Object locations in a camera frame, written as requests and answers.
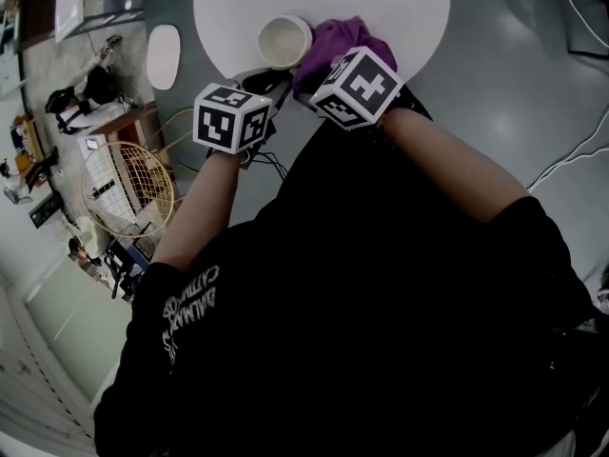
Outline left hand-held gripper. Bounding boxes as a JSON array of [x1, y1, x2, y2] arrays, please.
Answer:
[[192, 67, 292, 155]]

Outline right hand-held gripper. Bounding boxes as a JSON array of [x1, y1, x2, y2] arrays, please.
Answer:
[[308, 45, 405, 131]]

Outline purple cloth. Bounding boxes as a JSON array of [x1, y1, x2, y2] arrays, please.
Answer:
[[292, 15, 399, 102]]

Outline person's left forearm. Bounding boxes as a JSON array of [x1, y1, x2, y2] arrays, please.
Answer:
[[150, 149, 244, 273]]

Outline person's right forearm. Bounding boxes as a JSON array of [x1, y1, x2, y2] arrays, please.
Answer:
[[380, 109, 546, 226]]

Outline white oval stool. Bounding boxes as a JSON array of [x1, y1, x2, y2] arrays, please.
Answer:
[[146, 23, 183, 91]]

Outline wooden side table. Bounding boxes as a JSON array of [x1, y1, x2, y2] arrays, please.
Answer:
[[88, 105, 166, 161]]

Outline person's black printed t-shirt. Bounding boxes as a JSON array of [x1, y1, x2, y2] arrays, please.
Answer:
[[93, 111, 601, 457]]

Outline blue folding chair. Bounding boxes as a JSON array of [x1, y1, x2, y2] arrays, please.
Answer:
[[103, 238, 149, 300]]

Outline black power strip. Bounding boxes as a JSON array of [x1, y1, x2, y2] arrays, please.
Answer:
[[28, 192, 67, 230]]

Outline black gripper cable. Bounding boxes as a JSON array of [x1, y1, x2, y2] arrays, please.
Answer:
[[246, 149, 292, 181]]

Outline yellow wire chair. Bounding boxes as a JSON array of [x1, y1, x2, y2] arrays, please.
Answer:
[[79, 140, 176, 239]]

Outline white floor cable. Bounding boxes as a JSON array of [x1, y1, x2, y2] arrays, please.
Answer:
[[525, 107, 609, 194]]

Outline white rectangular table metal frame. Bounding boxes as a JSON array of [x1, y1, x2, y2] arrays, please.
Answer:
[[51, 0, 147, 45]]

